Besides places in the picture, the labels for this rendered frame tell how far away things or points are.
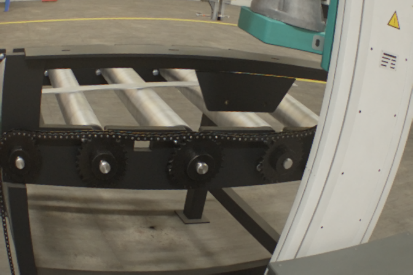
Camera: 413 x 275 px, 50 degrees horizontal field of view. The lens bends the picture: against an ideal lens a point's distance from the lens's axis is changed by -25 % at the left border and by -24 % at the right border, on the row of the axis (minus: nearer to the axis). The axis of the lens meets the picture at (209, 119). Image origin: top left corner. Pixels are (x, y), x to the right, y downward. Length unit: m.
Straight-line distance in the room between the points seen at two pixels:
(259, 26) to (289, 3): 0.09
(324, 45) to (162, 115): 0.71
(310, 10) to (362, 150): 0.38
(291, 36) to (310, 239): 0.53
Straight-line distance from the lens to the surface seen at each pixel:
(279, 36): 1.18
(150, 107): 1.83
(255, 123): 1.85
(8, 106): 1.42
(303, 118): 2.08
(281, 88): 1.73
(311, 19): 1.20
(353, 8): 1.16
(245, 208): 2.53
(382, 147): 1.37
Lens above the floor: 1.51
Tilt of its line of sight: 20 degrees down
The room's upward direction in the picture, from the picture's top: 12 degrees clockwise
